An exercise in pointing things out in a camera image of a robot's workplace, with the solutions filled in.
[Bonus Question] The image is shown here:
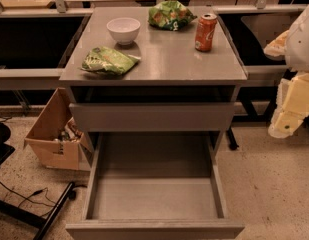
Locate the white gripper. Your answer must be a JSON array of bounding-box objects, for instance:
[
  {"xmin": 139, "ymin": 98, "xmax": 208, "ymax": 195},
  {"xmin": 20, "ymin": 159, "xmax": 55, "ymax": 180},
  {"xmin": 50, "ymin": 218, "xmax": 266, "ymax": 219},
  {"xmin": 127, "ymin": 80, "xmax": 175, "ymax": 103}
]
[{"xmin": 263, "ymin": 30, "xmax": 309, "ymax": 139}]

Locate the closed grey top drawer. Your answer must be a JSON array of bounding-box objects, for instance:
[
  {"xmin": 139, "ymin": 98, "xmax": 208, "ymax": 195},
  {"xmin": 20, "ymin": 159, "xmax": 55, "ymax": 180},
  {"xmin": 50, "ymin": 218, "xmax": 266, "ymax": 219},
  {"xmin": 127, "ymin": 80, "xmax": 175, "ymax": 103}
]
[{"xmin": 69, "ymin": 103, "xmax": 234, "ymax": 132}]

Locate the open grey middle drawer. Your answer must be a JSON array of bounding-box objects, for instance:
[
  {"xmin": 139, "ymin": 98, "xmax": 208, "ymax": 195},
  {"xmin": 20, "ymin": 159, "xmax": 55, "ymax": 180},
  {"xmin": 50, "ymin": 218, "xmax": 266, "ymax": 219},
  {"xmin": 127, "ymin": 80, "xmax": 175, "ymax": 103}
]
[{"xmin": 66, "ymin": 132, "xmax": 245, "ymax": 240}]

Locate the black table leg frame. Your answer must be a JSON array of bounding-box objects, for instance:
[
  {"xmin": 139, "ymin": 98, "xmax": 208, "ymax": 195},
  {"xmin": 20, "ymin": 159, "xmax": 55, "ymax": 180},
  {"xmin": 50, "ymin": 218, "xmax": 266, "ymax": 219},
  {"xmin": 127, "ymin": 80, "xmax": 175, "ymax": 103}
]
[{"xmin": 0, "ymin": 181, "xmax": 77, "ymax": 240}]

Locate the white bowl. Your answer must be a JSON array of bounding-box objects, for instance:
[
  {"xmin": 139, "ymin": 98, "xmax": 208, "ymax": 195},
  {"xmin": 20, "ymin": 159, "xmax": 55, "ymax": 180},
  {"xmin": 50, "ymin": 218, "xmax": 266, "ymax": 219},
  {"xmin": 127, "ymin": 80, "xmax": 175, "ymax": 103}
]
[{"xmin": 107, "ymin": 17, "xmax": 141, "ymax": 45}]

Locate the cardboard box with items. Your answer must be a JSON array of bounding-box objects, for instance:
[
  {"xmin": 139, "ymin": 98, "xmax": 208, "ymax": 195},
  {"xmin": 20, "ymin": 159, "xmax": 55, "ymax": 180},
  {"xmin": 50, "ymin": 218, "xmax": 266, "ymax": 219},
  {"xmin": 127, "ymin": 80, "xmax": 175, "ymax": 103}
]
[{"xmin": 24, "ymin": 88, "xmax": 92, "ymax": 171}]

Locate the black chair base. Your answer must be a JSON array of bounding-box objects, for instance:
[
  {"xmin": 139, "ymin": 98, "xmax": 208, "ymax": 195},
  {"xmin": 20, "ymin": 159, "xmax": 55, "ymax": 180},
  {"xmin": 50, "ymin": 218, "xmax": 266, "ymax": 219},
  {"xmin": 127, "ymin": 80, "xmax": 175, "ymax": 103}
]
[{"xmin": 0, "ymin": 122, "xmax": 15, "ymax": 166}]

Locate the black floor cable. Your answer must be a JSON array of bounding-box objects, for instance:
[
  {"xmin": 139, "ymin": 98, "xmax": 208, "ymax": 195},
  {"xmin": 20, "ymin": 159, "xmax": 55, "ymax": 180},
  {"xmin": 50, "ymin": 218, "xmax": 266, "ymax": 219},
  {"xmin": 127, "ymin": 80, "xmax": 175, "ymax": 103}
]
[{"xmin": 0, "ymin": 176, "xmax": 58, "ymax": 218}]

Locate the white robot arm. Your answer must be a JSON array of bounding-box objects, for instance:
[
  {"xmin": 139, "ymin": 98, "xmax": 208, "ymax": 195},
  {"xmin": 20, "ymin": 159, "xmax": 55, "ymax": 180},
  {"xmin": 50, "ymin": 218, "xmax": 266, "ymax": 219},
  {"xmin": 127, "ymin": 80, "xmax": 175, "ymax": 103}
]
[{"xmin": 263, "ymin": 4, "xmax": 309, "ymax": 138}]

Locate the green jalapeno chip bag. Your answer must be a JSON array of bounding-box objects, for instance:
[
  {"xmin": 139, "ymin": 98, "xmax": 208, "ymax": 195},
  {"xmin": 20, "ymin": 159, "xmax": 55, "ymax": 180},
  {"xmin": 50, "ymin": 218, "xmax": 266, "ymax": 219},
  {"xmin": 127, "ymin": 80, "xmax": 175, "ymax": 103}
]
[{"xmin": 81, "ymin": 46, "xmax": 140, "ymax": 75}]

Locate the grey drawer cabinet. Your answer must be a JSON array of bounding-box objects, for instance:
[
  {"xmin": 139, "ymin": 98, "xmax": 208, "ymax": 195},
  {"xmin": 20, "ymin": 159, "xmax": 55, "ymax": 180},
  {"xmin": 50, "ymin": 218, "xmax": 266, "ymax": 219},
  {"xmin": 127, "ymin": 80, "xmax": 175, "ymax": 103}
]
[{"xmin": 59, "ymin": 5, "xmax": 248, "ymax": 240}]

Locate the orange soda can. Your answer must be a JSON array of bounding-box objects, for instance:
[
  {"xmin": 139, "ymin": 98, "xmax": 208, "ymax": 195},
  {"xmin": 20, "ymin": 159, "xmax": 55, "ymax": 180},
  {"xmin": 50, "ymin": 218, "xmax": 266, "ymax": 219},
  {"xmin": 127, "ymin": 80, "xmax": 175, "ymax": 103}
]
[{"xmin": 195, "ymin": 13, "xmax": 217, "ymax": 52}]

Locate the green orange chip bag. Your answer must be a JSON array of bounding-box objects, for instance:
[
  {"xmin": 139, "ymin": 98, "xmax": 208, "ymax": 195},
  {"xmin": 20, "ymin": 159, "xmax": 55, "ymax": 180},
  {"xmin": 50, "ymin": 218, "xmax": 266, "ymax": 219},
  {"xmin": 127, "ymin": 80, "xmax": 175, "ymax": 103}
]
[{"xmin": 148, "ymin": 0, "xmax": 197, "ymax": 31}]

